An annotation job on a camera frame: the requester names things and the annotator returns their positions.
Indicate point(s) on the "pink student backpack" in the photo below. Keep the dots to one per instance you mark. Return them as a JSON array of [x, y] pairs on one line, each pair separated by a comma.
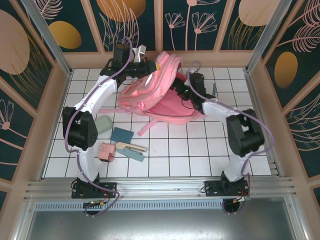
[[155, 85]]

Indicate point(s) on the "sage green pencil case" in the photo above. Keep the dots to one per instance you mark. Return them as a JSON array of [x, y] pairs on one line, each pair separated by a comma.
[[103, 125]]

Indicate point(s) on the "beige and blue stapler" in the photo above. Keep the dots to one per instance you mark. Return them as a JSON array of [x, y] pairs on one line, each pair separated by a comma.
[[132, 152]]

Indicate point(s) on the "pink box-shaped sharpener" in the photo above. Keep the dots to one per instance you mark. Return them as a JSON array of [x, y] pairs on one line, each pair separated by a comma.
[[106, 151]]

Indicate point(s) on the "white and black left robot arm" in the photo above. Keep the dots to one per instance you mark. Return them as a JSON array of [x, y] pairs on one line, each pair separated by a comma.
[[102, 92]]

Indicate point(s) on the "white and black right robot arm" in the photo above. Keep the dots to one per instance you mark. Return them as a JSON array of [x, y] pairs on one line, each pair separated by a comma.
[[245, 135]]

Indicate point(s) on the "small controller board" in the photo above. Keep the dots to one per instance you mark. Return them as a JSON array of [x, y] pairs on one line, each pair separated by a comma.
[[241, 199], [96, 203]]

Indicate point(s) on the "grey metal sheet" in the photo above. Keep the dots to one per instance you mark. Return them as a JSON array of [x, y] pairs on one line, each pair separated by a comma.
[[160, 225]]

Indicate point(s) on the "aluminium side rail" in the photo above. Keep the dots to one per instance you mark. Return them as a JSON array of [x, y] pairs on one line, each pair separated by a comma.
[[262, 125]]

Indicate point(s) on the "aluminium frame post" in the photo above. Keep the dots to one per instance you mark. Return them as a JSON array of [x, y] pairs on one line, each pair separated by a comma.
[[265, 37], [50, 37]]

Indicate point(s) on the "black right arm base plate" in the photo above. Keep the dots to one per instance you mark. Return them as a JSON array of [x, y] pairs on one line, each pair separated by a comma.
[[212, 187]]

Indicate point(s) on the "aluminium mounting rail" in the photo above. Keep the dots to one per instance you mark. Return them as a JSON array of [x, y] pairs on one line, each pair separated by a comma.
[[160, 187]]

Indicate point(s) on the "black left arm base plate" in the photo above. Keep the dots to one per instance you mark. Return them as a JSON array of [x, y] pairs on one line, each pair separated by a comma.
[[110, 187]]

